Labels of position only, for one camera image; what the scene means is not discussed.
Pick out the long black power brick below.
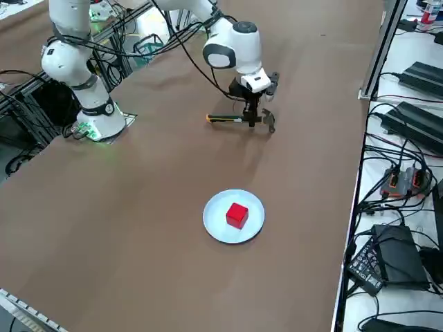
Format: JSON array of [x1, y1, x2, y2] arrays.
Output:
[[380, 101, 443, 156], [397, 61, 443, 101]]

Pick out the light blue round plate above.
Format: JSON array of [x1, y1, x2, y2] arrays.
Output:
[[202, 189, 266, 245]]

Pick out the camera mount post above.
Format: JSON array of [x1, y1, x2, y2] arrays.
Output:
[[359, 0, 409, 100]]

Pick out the grey orange adapter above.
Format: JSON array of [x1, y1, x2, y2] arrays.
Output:
[[380, 167, 408, 199], [404, 167, 433, 199]]

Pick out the black power adapter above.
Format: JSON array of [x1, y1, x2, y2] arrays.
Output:
[[372, 223, 430, 291]]

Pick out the dark wrist camera mount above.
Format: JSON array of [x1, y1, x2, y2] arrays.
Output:
[[264, 71, 280, 103]]

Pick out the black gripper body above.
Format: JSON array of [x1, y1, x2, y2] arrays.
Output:
[[228, 77, 266, 104]]

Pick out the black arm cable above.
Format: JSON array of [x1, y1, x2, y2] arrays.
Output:
[[150, 0, 243, 101]]

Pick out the black labelled device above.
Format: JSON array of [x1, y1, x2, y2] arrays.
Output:
[[347, 237, 386, 297]]

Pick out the red wooden cube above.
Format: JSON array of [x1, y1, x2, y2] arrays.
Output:
[[226, 202, 249, 230]]

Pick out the green wire basket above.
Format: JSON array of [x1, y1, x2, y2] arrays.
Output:
[[133, 33, 163, 66]]

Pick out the silver table edge rail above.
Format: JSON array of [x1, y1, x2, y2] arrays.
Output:
[[0, 288, 63, 332]]

